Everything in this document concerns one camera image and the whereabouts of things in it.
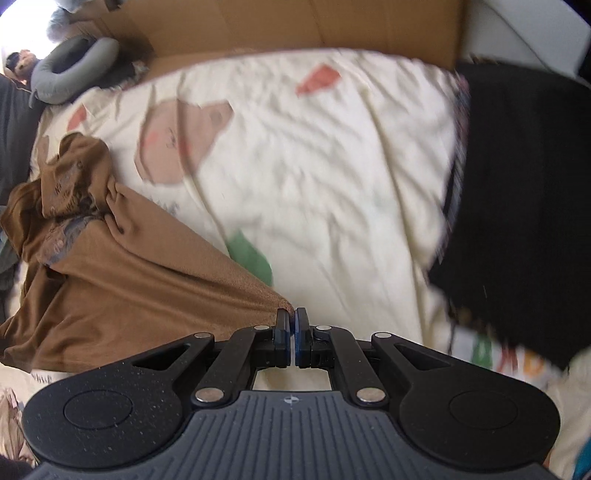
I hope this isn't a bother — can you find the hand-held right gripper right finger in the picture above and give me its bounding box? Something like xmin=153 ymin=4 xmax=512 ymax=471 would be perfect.
xmin=295 ymin=307 xmax=452 ymax=407

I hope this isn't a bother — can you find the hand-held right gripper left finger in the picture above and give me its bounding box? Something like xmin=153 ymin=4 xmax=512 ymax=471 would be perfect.
xmin=133 ymin=308 xmax=292 ymax=407

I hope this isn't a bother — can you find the brown printed t-shirt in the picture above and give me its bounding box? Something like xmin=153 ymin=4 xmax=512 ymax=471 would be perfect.
xmin=0 ymin=133 xmax=296 ymax=374

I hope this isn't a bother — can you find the cream printed bedsheet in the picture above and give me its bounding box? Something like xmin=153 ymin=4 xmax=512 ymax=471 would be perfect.
xmin=0 ymin=46 xmax=591 ymax=480

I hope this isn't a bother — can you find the black folded garment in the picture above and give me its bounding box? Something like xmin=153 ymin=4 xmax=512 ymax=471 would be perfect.
xmin=427 ymin=62 xmax=591 ymax=370

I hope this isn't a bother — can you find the pink patterned cloth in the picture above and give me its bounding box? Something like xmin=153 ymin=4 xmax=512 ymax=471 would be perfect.
xmin=0 ymin=385 xmax=35 ymax=464

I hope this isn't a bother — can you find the teal garment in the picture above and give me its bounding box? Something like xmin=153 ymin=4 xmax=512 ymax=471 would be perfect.
xmin=571 ymin=438 xmax=591 ymax=480

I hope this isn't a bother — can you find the flattened cardboard sheet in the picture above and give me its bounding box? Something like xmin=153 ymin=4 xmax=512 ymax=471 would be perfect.
xmin=60 ymin=0 xmax=467 ymax=81

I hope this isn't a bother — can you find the dark grey pillow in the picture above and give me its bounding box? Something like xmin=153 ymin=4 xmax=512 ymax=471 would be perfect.
xmin=0 ymin=74 xmax=44 ymax=204

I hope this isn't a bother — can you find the grey neck pillow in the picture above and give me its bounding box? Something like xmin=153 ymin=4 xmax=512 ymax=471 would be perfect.
xmin=28 ymin=37 xmax=122 ymax=108

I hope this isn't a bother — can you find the plush doll with sunglasses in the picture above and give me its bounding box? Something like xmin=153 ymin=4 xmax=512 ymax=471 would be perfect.
xmin=4 ymin=50 xmax=41 ymax=88

